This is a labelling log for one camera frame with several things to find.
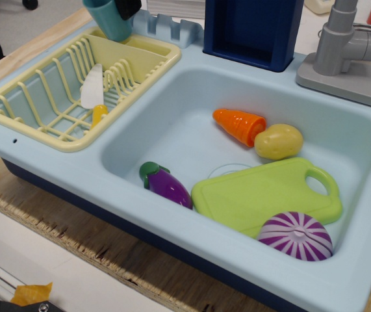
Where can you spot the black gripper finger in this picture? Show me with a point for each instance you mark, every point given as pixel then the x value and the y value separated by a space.
pixel 128 8

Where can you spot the teal plastic cup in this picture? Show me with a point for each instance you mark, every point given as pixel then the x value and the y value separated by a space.
pixel 108 19

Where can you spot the yellow plastic drying rack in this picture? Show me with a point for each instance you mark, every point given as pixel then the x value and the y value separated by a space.
pixel 44 101

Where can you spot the light blue toy sink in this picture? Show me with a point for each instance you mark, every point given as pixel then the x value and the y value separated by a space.
pixel 172 125

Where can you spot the dark blue plastic box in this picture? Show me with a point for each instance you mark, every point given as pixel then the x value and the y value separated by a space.
pixel 260 33

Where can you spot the orange toy carrot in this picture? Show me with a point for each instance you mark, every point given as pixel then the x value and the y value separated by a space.
pixel 241 125

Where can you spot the purple toy eggplant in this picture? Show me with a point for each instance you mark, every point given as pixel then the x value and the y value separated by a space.
pixel 159 180

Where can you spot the yellow toy potato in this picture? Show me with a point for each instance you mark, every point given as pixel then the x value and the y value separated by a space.
pixel 279 141

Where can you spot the grey toy faucet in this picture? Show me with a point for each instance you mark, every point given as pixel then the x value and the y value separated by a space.
pixel 340 66

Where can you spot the green toy cutting board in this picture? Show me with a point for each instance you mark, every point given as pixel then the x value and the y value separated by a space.
pixel 245 200

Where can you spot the purple striped toy onion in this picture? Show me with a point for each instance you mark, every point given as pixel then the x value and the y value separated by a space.
pixel 297 235

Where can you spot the yellow tape piece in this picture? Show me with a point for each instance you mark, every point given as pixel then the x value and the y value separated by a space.
pixel 26 295

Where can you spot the white toy knife yellow handle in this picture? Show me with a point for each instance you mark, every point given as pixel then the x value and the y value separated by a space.
pixel 92 94

